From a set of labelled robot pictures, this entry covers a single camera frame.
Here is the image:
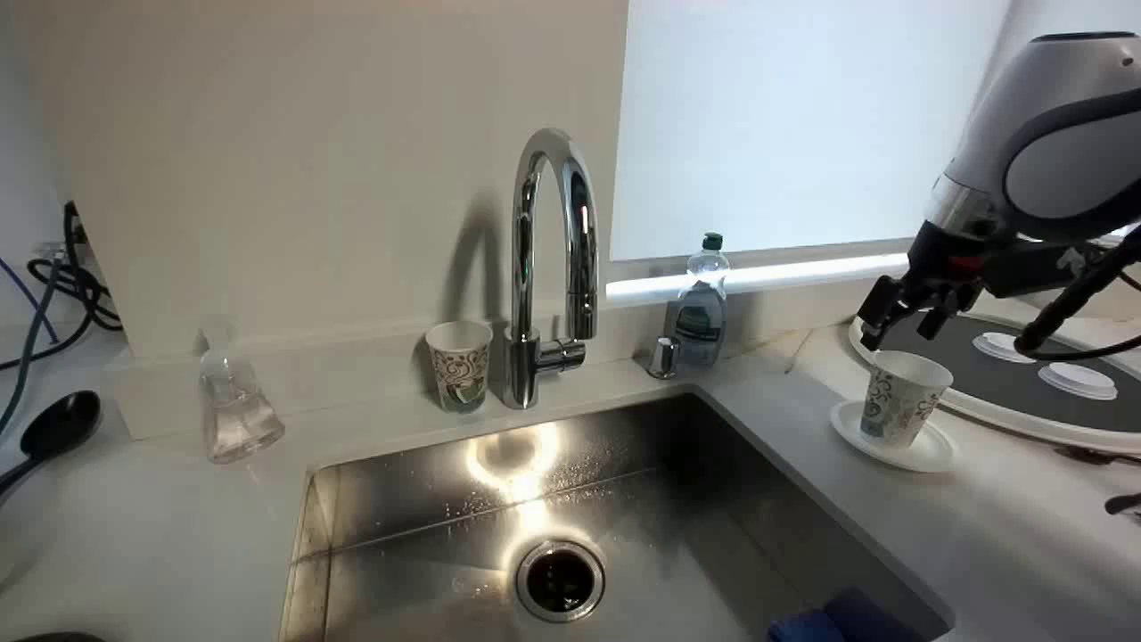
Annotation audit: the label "small chrome sink knob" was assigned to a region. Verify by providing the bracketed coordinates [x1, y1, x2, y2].
[647, 333, 684, 385]

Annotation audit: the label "clear green-capped soap bottle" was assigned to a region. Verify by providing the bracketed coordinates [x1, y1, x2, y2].
[662, 227, 734, 375]

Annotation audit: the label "chrome gooseneck faucet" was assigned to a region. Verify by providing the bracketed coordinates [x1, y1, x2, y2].
[490, 126, 603, 414]

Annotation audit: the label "small white plate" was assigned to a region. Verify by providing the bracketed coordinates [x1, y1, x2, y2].
[826, 396, 964, 479]

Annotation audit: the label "large black spoon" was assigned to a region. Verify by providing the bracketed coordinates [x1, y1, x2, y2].
[0, 385, 107, 501]

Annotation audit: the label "patterned paper cup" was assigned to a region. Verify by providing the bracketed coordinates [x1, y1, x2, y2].
[861, 346, 955, 454]
[422, 313, 499, 419]

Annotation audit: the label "blue sponge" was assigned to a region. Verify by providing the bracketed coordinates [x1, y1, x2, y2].
[762, 586, 927, 642]

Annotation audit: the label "round black white-rimmed tray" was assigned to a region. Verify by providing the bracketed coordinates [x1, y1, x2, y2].
[843, 307, 1141, 458]

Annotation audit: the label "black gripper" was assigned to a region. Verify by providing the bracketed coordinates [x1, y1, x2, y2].
[856, 219, 1035, 353]

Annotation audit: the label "blue cable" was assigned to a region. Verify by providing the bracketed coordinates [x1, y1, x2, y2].
[0, 255, 66, 432]

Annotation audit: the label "black wall cables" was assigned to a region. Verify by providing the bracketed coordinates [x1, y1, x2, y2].
[25, 200, 127, 338]

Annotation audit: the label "stainless steel sink basin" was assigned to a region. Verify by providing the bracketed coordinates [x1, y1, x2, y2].
[274, 390, 961, 642]

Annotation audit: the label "white cup lid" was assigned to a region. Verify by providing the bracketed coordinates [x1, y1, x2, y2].
[1035, 356, 1125, 406]
[970, 329, 1041, 366]

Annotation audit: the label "round sink drain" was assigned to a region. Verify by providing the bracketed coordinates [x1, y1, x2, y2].
[509, 535, 609, 628]

